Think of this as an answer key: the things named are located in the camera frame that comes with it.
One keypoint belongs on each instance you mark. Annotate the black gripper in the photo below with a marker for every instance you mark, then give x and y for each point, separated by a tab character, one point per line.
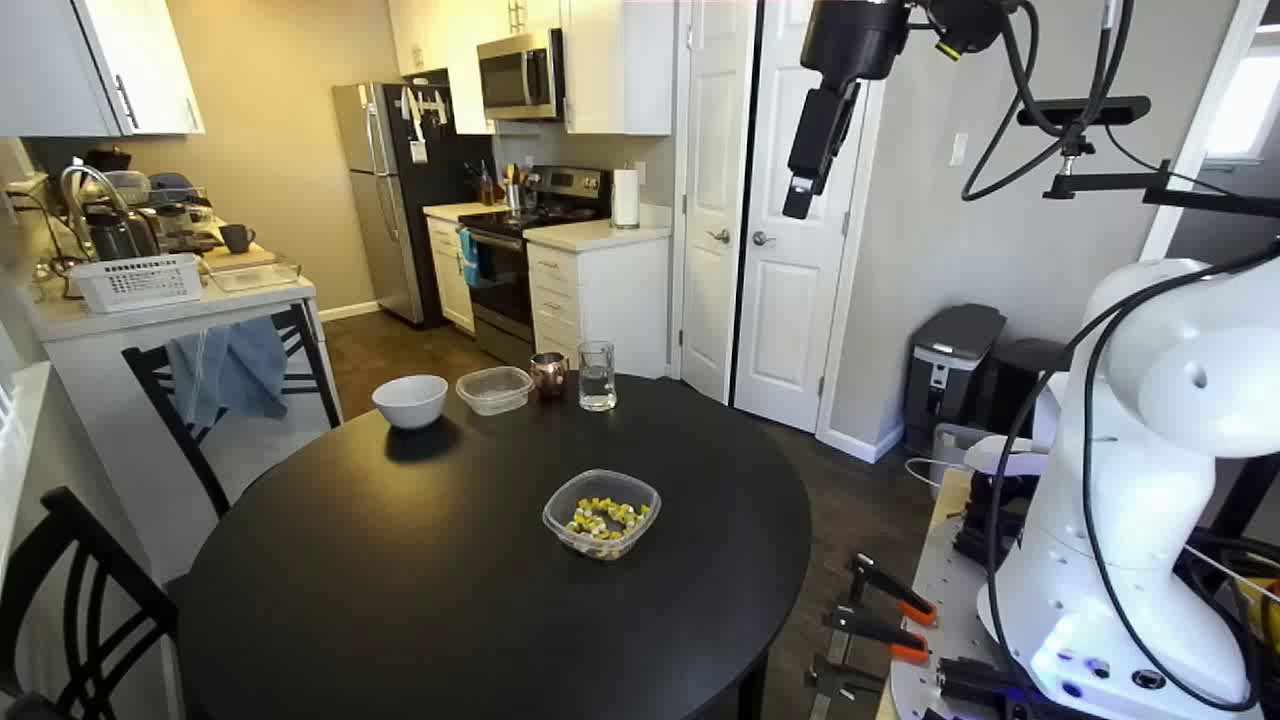
851	45

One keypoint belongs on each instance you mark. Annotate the yellow food pieces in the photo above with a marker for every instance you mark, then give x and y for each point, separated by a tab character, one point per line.
600	521

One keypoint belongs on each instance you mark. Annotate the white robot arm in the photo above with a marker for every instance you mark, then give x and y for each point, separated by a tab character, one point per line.
1170	373

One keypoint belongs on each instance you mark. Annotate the white panel door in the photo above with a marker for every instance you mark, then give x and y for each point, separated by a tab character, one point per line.
788	267

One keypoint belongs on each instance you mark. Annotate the white paper towel roll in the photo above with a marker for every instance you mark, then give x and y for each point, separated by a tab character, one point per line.
625	196

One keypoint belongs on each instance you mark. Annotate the black trash bin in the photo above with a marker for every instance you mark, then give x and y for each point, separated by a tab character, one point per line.
945	358

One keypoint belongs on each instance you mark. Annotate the stainless steel microwave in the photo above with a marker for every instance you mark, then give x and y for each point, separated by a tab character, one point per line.
521	78

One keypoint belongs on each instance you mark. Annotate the white kitchen counter cabinet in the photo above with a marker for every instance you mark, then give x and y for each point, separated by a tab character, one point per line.
596	282

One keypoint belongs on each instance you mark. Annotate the black kitchen stove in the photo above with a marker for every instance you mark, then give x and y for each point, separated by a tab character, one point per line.
496	248

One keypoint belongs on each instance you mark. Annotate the clear drinking glass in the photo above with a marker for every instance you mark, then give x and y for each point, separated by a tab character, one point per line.
596	379

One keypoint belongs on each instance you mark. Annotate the stainless steel refrigerator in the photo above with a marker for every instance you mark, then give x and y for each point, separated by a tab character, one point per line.
401	152

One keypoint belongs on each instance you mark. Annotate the empty clear plastic container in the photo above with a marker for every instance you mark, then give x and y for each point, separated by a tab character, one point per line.
494	391

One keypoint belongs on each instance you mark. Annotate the white ceramic bowl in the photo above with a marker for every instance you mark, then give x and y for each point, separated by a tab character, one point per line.
410	401

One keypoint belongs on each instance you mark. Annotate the blue cloth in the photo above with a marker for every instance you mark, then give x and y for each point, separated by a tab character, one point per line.
230	371

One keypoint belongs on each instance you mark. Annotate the black round table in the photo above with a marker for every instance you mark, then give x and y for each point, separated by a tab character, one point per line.
381	579

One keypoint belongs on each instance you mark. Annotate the white plastic basket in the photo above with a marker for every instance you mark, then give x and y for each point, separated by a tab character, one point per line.
136	282

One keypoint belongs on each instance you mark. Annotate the black bar stool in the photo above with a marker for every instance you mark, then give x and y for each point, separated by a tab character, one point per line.
301	379

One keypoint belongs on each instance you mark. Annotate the white upper cabinet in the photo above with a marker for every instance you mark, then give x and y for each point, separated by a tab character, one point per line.
94	68

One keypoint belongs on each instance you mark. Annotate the black camera on stand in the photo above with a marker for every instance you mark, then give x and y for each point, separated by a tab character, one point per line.
1069	119

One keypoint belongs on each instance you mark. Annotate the orange handled clamp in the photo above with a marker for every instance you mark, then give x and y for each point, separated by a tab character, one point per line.
894	636
869	574

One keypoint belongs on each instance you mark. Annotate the orange handled clamp lower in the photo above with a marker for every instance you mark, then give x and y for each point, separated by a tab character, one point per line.
894	636

